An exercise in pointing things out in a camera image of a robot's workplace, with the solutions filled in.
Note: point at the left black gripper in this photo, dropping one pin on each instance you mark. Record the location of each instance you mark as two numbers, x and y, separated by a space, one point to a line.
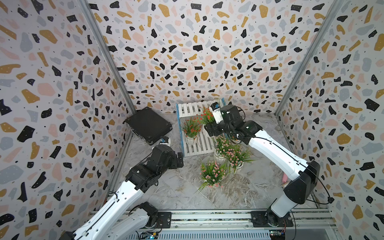
175 163

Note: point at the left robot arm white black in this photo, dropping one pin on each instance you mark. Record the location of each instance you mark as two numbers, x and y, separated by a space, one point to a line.
105 223

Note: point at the red flower pot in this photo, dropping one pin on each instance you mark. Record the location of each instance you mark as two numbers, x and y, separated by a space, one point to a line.
192 128
206 117

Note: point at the aluminium rail frame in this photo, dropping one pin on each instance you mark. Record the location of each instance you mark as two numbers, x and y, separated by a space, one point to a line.
309 224

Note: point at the black square box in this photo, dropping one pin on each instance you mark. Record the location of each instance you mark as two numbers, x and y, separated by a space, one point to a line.
148 125

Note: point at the pink flower pot front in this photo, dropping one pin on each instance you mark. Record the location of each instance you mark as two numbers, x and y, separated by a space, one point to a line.
212 175

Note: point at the green circuit board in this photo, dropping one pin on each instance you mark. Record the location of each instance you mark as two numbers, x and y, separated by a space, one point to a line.
148 236

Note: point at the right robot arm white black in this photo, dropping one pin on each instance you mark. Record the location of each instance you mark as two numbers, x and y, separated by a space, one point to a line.
304 175

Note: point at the pink flower pot right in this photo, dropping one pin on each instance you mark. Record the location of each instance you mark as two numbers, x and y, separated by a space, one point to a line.
237 157

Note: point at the blue white slatted rack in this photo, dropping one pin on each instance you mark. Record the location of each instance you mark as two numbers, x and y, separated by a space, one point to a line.
204 144

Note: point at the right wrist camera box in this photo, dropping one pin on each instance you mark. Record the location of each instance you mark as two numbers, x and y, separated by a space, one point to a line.
216 112

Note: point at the pink flower pot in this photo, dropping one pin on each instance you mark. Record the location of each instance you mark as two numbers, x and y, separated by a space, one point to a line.
212 175
237 157
222 147

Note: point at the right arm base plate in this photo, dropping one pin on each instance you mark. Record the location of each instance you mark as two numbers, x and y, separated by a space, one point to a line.
264 219

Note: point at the pink flower pot back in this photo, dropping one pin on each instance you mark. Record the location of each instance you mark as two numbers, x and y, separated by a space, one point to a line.
222 147

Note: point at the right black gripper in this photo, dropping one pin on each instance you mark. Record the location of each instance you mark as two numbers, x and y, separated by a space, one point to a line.
209 129

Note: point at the pink cylindrical object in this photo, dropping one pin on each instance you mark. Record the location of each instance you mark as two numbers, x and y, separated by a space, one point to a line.
284 178

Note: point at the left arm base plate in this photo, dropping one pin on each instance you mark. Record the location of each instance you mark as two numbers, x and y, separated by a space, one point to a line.
160 220

